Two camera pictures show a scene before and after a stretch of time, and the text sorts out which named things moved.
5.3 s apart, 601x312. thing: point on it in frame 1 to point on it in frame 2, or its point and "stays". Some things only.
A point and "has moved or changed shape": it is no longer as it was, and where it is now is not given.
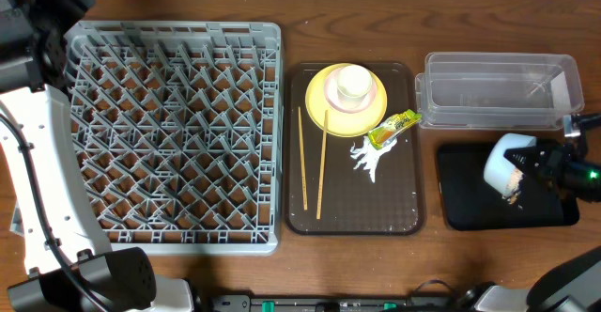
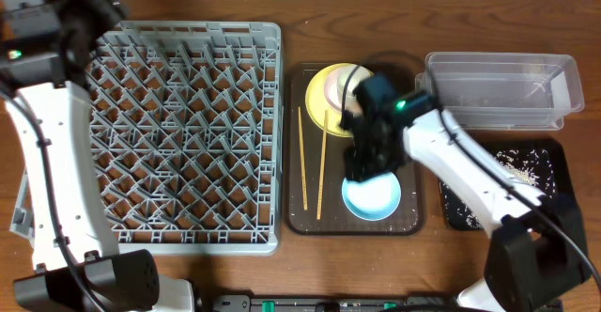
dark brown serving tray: (352, 203) stays
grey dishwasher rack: (181, 125) stays
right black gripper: (557, 162) to (357, 159)
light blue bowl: (498, 168) to (373, 198)
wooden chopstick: (322, 163) stays
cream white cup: (353, 85) stays
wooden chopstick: (302, 159) stays
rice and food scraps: (513, 186) has moved or changed shape
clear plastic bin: (498, 90) stays
